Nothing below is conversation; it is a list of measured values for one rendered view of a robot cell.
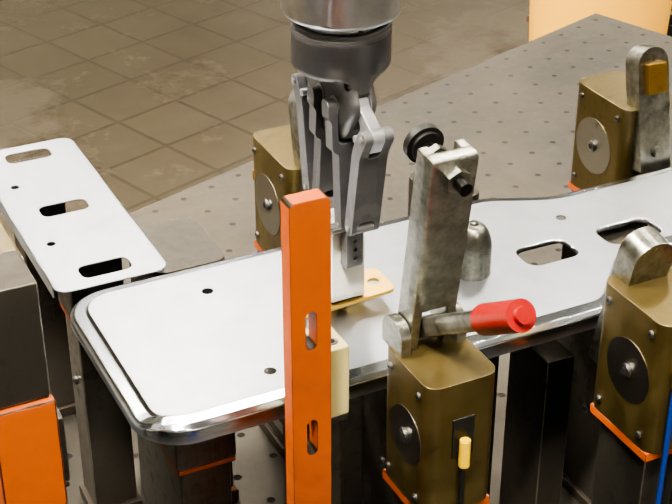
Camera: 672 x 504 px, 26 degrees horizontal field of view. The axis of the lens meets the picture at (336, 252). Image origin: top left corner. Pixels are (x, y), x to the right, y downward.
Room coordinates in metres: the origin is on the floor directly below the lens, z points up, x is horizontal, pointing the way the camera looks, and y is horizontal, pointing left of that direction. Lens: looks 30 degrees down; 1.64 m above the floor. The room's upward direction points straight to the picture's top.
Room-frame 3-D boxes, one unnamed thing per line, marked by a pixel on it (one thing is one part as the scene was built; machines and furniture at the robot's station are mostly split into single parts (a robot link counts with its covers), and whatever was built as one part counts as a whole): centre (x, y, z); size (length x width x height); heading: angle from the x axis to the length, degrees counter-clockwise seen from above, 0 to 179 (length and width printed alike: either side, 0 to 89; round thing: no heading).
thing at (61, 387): (1.29, 0.30, 0.84); 0.05 x 0.05 x 0.29; 26
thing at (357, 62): (1.01, 0.00, 1.21); 0.08 x 0.07 x 0.09; 26
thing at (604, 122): (1.36, -0.28, 0.87); 0.12 x 0.07 x 0.35; 26
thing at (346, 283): (1.00, -0.01, 1.05); 0.03 x 0.01 x 0.07; 116
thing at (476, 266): (1.07, -0.12, 1.02); 0.03 x 0.03 x 0.07
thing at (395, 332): (0.88, -0.04, 1.06); 0.03 x 0.01 x 0.03; 26
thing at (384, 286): (1.02, 0.00, 1.02); 0.08 x 0.04 x 0.01; 116
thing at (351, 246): (0.99, -0.02, 1.08); 0.03 x 0.01 x 0.05; 26
